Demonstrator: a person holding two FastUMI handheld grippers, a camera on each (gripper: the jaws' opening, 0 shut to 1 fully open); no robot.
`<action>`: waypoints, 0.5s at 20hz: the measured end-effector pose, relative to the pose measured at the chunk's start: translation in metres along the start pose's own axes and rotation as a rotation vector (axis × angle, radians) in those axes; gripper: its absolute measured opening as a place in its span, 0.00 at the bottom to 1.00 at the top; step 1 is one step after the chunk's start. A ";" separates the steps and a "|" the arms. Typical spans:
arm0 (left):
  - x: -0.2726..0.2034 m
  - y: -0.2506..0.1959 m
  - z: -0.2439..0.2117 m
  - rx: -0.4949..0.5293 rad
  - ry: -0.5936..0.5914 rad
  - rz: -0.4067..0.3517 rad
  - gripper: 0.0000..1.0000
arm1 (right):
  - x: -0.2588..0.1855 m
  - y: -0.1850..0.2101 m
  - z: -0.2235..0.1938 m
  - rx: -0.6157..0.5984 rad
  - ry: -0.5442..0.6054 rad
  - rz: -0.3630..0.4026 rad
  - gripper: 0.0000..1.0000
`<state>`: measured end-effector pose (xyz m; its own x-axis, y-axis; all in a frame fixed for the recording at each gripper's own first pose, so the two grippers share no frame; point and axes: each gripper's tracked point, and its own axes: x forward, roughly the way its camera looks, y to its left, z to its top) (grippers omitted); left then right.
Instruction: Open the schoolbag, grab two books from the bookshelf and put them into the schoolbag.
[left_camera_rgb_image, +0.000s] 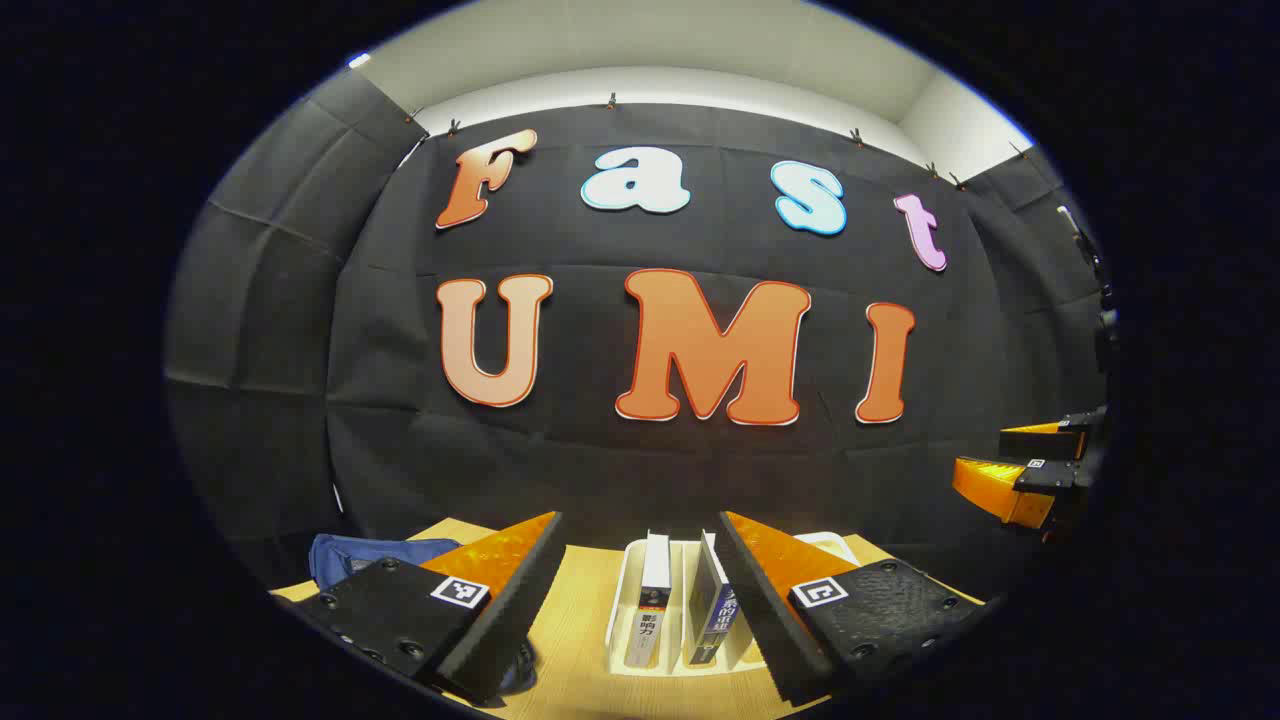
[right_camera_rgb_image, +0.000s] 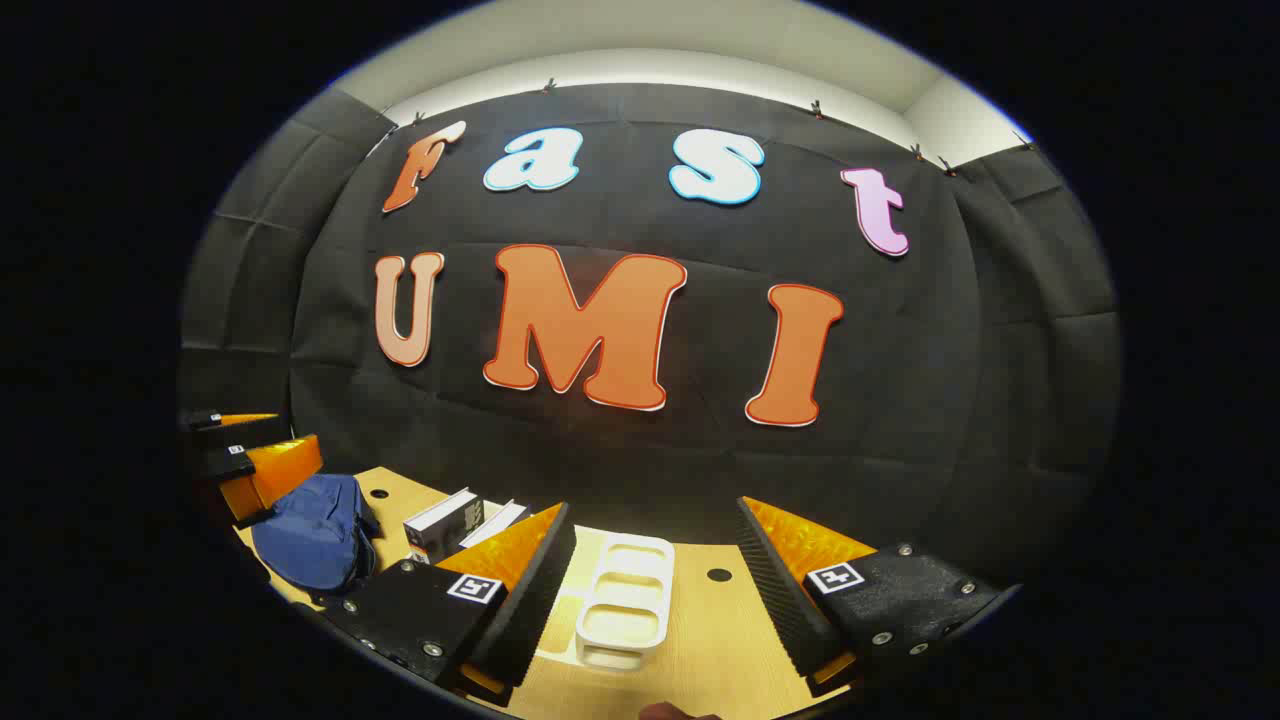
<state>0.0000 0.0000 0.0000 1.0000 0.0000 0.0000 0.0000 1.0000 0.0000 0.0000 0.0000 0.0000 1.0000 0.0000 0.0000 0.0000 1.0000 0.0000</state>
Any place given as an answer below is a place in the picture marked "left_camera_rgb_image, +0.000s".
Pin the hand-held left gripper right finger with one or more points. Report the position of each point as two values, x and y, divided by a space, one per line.
765 620

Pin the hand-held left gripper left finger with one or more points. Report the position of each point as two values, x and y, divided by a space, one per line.
510 620

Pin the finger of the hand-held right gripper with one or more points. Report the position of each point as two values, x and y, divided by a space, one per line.
1030 440
985 480

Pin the blue cover book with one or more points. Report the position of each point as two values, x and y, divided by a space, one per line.
708 610

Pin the white bookshelf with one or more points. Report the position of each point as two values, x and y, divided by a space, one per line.
675 660

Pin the portrait cover book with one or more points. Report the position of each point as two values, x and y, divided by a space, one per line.
650 600

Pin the blue schoolbag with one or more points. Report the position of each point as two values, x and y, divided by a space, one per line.
370 555

